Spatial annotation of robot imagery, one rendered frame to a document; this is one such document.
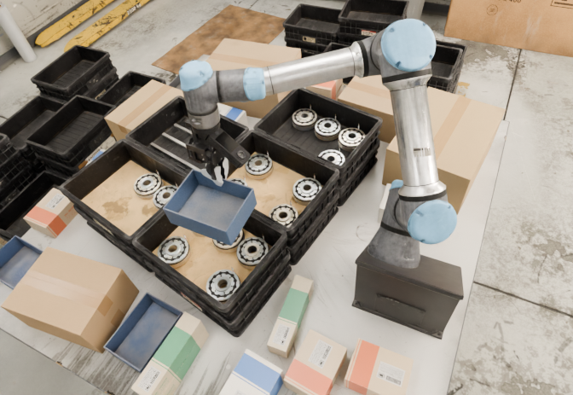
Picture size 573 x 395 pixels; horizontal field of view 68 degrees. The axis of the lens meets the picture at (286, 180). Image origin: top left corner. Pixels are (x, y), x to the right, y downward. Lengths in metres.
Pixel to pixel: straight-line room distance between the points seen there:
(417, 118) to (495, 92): 2.37
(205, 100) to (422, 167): 0.54
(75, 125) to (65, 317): 1.46
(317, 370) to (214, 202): 0.55
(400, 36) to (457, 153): 0.68
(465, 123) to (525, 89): 1.81
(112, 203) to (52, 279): 0.33
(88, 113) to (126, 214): 1.21
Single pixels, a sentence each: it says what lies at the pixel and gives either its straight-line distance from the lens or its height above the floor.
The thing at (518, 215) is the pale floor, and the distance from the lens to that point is 2.67.
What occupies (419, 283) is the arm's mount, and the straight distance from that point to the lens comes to 1.18.
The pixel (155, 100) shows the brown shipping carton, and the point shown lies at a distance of 2.00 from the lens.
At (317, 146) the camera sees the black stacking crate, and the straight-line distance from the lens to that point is 1.66.
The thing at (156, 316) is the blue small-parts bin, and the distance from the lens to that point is 1.52.
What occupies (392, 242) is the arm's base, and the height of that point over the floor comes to 0.98.
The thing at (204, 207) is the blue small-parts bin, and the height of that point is 1.07.
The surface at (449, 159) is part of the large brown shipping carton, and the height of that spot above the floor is 0.90.
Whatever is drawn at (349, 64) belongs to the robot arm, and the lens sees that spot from 1.15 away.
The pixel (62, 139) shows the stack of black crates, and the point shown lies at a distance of 2.65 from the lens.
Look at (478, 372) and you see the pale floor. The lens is 2.19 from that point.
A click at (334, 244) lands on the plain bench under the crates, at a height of 0.70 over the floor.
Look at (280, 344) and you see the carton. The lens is 1.34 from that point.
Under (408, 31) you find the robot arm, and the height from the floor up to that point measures 1.49.
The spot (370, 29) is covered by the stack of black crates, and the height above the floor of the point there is 0.54.
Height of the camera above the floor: 2.02
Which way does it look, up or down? 50 degrees down
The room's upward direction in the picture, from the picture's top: 8 degrees counter-clockwise
